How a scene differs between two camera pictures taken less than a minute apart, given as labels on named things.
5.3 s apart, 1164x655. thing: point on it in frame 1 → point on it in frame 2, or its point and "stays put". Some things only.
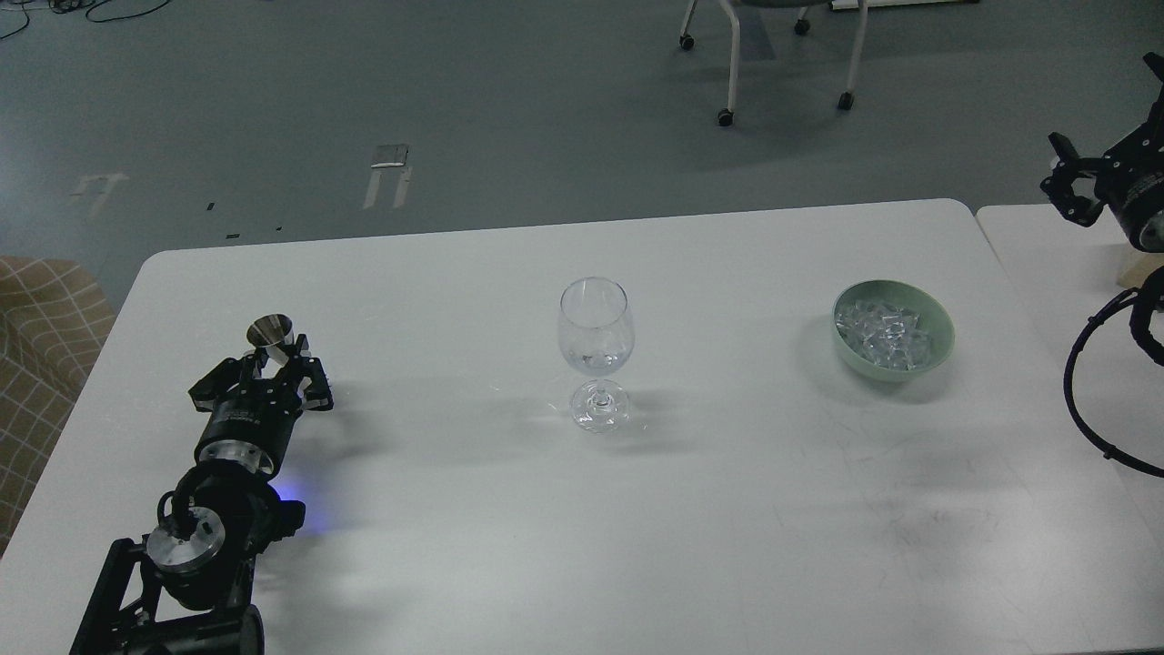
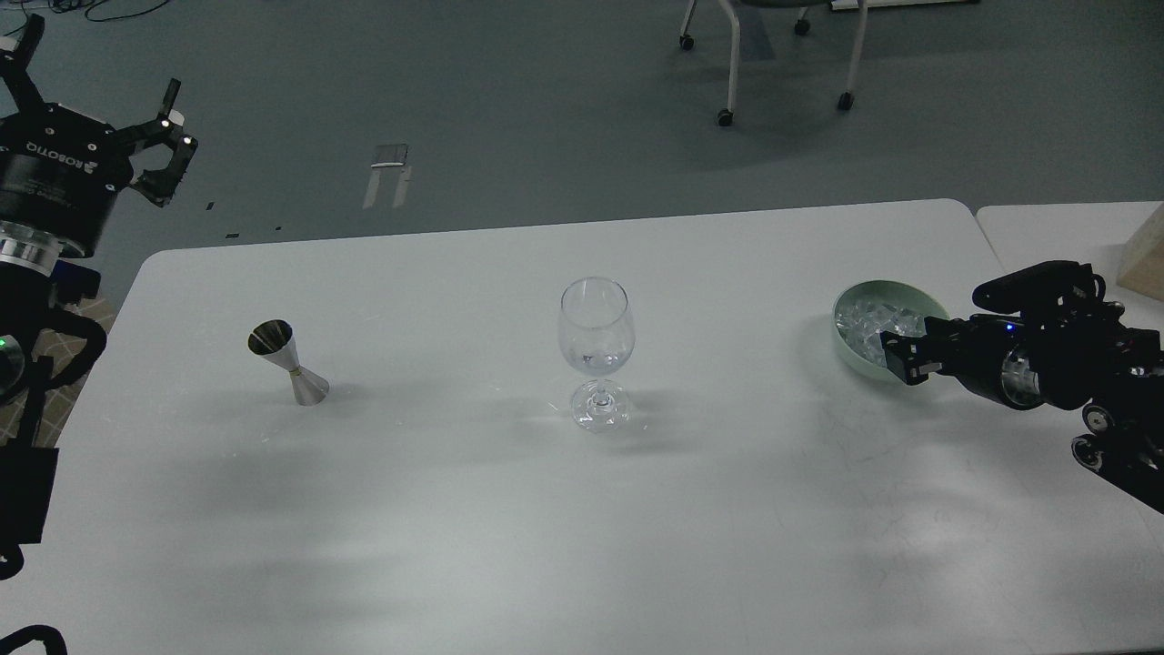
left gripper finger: (310, 377) → (160, 187)
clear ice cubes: (890, 336) stays put
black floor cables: (65, 5) stays put
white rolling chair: (802, 27) stays put
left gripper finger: (232, 373) → (15, 70)
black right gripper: (1129, 177) → (991, 353)
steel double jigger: (273, 331) stays put
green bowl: (890, 330) stays put
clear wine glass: (596, 334) stays put
